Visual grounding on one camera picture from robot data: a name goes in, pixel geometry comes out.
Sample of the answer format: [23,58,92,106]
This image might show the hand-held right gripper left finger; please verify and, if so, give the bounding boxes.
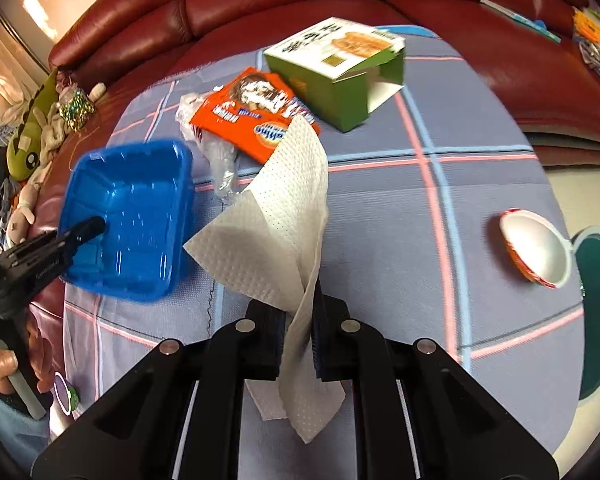
[30,300,287,480]

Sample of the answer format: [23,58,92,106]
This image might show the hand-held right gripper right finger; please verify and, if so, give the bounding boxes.
[312,294,561,480]

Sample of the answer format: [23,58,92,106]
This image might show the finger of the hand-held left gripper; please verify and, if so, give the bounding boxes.
[55,216,106,253]

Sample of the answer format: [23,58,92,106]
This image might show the blue plastic tray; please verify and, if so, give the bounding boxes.
[60,139,197,303]

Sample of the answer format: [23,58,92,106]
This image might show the white paper towel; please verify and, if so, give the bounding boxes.
[182,114,347,445]

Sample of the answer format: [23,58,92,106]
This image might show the person's left forearm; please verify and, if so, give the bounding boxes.
[0,380,51,461]

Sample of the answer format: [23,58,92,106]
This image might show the person's left hand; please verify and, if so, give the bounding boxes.
[0,317,61,396]

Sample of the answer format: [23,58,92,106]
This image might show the green plush toy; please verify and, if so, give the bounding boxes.
[6,69,61,181]

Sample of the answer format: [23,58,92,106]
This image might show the beige plush toy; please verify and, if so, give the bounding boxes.
[5,85,111,241]

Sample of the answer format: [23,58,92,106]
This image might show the sequined small pouch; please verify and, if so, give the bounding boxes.
[59,87,97,128]

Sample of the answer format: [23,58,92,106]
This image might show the clear plastic wrapper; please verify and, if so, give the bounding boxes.
[177,92,241,198]

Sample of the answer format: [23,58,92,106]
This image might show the blue checked tablecloth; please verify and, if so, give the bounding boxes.
[55,22,586,461]

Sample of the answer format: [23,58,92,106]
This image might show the orange snack wrapper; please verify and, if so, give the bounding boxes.
[189,66,322,165]

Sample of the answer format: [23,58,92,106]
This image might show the green white carton box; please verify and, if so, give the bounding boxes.
[262,16,407,133]

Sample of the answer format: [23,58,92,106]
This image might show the dark red leather sofa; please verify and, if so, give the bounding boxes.
[27,0,600,391]

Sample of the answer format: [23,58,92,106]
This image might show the thin blue book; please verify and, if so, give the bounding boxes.
[479,0,563,43]

